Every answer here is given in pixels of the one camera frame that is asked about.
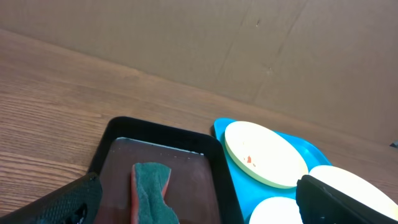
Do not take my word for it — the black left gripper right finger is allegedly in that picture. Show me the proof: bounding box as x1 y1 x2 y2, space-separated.
296 175 397 224

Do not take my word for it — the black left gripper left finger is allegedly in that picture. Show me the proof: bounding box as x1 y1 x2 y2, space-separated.
1 172 103 224

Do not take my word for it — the yellow plate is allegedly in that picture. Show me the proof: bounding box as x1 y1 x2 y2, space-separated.
309 165 397 220
224 121 308 189

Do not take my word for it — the light blue plate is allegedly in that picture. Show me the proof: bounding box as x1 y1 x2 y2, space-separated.
249 197 303 224

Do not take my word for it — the green orange sponge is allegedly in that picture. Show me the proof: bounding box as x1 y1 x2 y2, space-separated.
130 162 179 224

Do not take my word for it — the blue plastic tray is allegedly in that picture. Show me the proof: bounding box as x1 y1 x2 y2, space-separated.
224 132 331 223

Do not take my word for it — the black water tray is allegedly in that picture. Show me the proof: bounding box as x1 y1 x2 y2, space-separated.
89 116 244 224

